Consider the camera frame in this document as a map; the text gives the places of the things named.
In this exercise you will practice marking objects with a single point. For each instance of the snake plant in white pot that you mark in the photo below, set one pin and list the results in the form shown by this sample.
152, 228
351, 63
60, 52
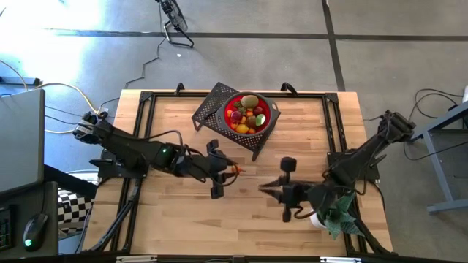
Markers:
340, 223

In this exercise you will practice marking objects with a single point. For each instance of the whole brown kiwi fruit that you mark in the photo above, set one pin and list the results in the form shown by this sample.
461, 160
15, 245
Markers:
249, 101

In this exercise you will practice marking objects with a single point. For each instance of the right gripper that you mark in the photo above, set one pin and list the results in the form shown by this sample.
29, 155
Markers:
300, 193

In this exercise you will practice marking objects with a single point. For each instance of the black floor bar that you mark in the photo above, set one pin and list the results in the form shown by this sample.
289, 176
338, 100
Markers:
22, 81

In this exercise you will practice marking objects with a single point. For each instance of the black desk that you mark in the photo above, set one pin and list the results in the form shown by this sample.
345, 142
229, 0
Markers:
16, 204

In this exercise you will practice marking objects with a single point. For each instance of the black aluminium table frame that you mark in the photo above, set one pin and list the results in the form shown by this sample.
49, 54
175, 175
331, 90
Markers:
332, 98

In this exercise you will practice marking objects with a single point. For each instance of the red yellow pear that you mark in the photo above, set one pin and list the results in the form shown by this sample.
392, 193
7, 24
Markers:
243, 120

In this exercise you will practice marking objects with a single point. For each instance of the dark red toy apple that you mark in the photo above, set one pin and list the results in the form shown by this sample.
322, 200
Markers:
258, 109

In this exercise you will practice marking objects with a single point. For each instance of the dark red plum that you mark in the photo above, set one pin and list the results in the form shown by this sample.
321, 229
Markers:
236, 116

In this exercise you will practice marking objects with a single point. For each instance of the red collapsible colander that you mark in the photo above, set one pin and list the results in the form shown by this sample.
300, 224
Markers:
221, 117

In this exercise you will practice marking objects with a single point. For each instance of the grey computer monitor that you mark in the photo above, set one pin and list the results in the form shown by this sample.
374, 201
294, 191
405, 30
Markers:
20, 139

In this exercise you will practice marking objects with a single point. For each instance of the yellow lemon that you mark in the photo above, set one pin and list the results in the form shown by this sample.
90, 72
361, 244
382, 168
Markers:
242, 128

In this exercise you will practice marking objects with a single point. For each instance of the black keyboard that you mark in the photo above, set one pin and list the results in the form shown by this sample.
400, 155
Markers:
4, 230

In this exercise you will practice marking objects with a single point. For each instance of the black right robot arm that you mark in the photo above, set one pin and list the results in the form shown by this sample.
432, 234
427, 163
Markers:
362, 153

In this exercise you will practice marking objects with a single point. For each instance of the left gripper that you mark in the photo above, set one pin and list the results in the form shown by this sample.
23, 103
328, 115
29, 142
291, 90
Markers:
204, 166

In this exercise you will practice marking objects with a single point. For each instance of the black computer mouse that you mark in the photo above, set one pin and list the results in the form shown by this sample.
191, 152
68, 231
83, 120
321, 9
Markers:
34, 232

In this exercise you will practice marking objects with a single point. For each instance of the silver frame bracket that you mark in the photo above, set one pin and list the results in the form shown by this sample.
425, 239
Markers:
137, 259
340, 259

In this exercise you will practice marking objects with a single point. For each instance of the black perforated metal shelf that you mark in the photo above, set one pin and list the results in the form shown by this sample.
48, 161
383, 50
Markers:
252, 143

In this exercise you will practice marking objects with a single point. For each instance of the grey metal desk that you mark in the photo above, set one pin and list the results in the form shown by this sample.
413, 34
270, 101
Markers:
439, 175

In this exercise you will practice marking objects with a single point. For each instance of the black floor fan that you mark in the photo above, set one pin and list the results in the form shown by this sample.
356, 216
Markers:
177, 16

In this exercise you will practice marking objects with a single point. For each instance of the small orange fruit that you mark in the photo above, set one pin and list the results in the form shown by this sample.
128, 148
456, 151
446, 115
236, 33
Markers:
249, 113

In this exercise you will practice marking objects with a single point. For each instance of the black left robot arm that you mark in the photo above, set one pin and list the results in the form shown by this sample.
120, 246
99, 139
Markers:
128, 146

